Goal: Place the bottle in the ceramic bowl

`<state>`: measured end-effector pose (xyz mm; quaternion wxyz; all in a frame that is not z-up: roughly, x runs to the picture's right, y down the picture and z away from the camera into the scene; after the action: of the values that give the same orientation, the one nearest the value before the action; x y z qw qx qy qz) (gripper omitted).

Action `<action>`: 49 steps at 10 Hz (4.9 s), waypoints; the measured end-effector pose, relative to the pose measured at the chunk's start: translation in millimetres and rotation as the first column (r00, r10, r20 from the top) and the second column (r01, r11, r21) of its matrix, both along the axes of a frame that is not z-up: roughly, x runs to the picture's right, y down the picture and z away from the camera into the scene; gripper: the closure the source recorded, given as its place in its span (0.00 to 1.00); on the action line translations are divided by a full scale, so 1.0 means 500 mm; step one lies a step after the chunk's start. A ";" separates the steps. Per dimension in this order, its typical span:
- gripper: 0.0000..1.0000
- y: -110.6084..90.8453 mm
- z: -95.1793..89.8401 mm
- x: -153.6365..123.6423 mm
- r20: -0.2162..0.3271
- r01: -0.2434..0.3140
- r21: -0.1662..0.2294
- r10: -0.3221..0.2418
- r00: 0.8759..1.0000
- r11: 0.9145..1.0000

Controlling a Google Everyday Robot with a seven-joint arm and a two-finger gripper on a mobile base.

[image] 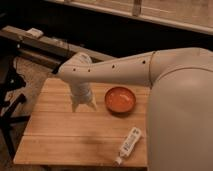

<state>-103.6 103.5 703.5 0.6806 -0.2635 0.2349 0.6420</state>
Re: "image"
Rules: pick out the black tripod stand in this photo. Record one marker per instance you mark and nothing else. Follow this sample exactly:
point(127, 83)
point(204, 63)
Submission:
point(10, 80)

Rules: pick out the small white box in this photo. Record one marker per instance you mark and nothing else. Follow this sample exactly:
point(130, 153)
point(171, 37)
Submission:
point(35, 32)

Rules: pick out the white plastic bottle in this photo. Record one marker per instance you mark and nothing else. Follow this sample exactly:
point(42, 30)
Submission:
point(128, 145)

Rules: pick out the long wooden beam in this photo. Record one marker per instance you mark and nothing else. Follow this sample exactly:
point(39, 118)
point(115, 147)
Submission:
point(46, 51)

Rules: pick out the orange ceramic bowl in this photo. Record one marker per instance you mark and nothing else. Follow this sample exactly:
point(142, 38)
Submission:
point(120, 100)

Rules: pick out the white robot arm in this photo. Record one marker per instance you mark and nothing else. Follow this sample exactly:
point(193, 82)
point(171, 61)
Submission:
point(180, 104)

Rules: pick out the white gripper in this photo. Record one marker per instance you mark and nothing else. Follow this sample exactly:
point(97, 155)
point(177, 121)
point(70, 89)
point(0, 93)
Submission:
point(81, 93)

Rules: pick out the wooden table top board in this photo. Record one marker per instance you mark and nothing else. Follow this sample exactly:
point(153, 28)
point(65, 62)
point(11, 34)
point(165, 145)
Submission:
point(55, 135)

